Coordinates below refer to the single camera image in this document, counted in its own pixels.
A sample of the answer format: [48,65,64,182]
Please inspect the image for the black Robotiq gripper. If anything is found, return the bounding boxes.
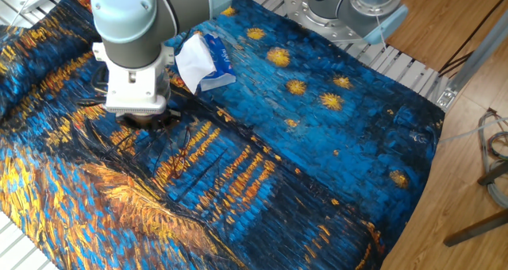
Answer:
[117,110,183,131]

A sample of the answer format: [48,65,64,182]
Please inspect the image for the red thin-frame glasses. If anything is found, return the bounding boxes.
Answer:
[164,125,193,181]

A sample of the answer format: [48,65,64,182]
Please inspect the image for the dark wooden furniture leg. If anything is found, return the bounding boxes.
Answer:
[443,208,508,247]
[477,160,508,186]

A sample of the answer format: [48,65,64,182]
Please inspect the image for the blue white tissue pack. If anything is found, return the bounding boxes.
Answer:
[174,32,237,96]

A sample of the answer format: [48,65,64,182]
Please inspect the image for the starry night painted tablecloth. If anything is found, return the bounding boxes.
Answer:
[0,0,445,270]

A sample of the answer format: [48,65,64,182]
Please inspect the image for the white zip tie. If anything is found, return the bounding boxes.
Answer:
[374,14,389,45]

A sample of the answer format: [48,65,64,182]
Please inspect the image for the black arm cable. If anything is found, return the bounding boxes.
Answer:
[74,62,111,107]

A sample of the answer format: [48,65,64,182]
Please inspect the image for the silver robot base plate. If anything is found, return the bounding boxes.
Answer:
[285,0,360,44]

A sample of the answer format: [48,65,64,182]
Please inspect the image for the thin white cable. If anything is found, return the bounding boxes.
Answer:
[437,117,508,145]

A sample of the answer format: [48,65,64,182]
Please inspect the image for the aluminium frame beam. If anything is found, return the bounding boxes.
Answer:
[435,10,508,113]

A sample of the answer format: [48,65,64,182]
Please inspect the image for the black floor cable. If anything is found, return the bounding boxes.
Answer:
[437,0,508,79]

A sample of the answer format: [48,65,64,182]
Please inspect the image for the grey floor cable bundle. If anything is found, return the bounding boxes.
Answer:
[478,107,508,210]

